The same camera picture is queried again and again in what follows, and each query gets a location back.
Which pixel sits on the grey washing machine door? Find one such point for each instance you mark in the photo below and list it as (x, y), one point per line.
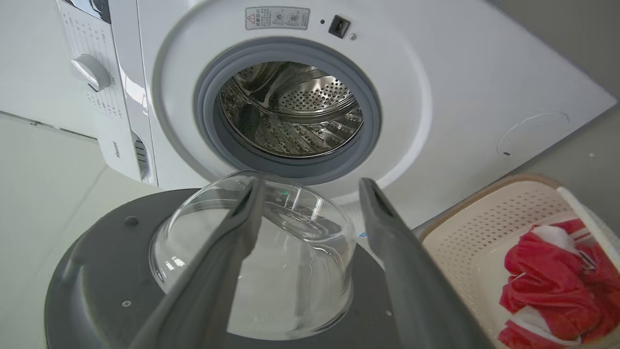
(106, 271)

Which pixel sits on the red and white garment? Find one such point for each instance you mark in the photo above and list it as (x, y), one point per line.
(557, 286)

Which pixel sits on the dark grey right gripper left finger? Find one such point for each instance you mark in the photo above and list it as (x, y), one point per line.
(208, 286)

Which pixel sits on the stainless steel washing drum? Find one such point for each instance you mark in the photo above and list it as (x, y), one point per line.
(290, 109)

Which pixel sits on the warning label sticker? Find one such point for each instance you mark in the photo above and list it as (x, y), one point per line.
(277, 18)

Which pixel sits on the black door latch socket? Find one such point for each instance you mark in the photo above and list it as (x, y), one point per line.
(339, 26)

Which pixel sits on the white washing machine program dial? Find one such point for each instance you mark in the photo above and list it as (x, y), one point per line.
(92, 71)

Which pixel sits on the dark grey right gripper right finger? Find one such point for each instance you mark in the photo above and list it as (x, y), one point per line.
(411, 271)

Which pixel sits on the grey rubber door gasket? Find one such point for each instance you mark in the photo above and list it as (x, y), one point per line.
(208, 121)

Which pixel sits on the beige perforated laundry basket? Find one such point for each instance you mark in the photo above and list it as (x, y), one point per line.
(474, 242)

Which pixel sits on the white front-load washing machine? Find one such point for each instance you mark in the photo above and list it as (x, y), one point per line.
(460, 97)

